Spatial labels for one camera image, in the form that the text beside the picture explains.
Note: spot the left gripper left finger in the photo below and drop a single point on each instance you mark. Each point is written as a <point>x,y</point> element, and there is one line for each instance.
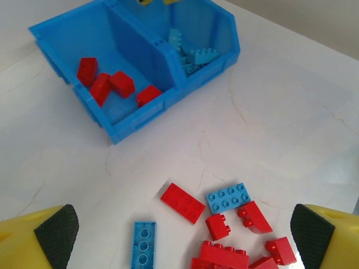
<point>36,243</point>

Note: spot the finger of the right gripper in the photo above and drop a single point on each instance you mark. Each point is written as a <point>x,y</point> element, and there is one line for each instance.
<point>145,1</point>
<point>171,1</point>

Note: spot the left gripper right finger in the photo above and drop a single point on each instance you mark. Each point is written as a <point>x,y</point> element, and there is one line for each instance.
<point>328,241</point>

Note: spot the blue two-by-four lego brick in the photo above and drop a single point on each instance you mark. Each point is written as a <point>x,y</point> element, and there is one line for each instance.
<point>228,197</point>

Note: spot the small red lego brick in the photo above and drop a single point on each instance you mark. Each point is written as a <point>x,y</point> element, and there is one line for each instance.
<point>195,264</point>
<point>262,264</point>
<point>217,228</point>

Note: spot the red two-by-four lego brick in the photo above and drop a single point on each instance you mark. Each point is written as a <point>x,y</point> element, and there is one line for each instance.
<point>182,203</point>

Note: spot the blue two-compartment plastic bin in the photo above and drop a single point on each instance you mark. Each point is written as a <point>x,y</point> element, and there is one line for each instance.
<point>134,50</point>

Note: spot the red sloped lego brick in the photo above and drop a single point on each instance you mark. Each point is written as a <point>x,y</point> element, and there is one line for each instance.
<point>255,220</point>

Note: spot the long red lego brick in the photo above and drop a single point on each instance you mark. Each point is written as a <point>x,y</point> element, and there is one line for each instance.
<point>224,256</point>

